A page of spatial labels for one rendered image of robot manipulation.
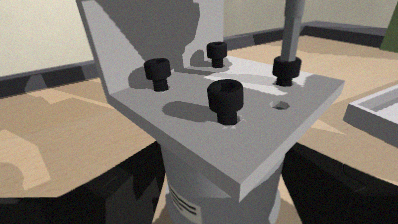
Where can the grey metal bracket with holes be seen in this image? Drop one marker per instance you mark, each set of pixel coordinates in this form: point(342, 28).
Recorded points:
point(124, 34)

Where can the red screwdriver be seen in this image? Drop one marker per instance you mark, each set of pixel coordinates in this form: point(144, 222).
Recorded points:
point(294, 10)

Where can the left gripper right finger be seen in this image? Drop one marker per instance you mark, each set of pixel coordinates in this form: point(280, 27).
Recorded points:
point(326, 191)

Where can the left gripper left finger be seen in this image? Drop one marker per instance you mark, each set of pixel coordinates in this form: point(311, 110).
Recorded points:
point(125, 194)

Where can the grey rectangular table frame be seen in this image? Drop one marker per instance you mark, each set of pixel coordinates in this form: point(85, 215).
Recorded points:
point(59, 75)

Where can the white shallow rectangular tray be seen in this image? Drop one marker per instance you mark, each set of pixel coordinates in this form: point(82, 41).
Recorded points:
point(381, 117)

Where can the black screw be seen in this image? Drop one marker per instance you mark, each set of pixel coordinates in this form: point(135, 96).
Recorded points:
point(217, 51)
point(285, 71)
point(158, 70)
point(225, 98)

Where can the grey cylinder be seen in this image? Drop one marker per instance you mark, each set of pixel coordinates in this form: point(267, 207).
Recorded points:
point(193, 199)

